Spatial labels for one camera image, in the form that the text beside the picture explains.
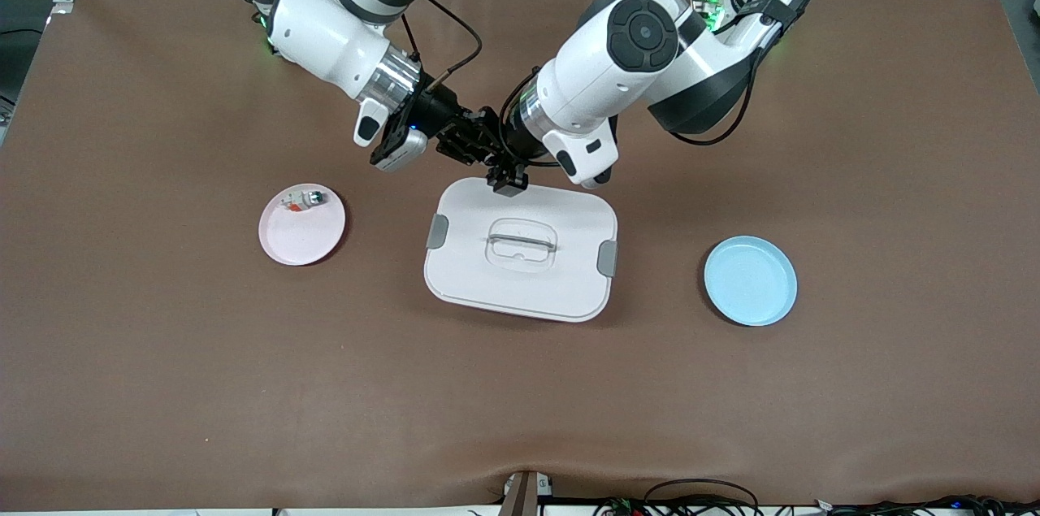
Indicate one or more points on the small white and red part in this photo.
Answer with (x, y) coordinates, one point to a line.
(309, 197)

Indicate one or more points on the pink round plate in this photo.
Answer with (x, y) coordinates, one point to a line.
(296, 244)

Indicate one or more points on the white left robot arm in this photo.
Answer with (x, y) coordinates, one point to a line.
(585, 85)

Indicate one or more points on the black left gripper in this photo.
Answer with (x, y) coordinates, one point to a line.
(514, 144)

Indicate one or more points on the blue round plate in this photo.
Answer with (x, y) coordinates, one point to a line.
(749, 282)

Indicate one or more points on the brown table mat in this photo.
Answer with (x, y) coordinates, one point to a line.
(520, 402)

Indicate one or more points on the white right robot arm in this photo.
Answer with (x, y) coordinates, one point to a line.
(325, 28)

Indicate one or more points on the white storage box lid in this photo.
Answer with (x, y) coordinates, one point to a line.
(487, 288)

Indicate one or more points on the grey lid latch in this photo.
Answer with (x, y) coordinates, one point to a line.
(607, 258)
(437, 231)

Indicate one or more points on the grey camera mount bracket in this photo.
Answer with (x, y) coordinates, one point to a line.
(520, 496)

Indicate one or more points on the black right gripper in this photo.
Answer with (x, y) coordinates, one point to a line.
(439, 111)

